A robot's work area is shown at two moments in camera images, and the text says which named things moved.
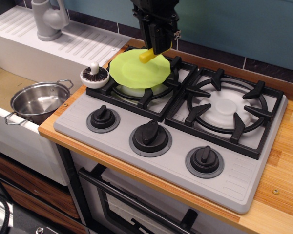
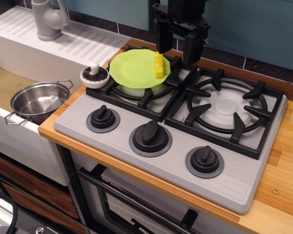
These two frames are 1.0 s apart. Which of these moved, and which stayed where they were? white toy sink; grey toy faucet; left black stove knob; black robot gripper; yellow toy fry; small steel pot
Moved: black robot gripper; yellow toy fry
Stayed: grey toy faucet; left black stove knob; small steel pot; white toy sink
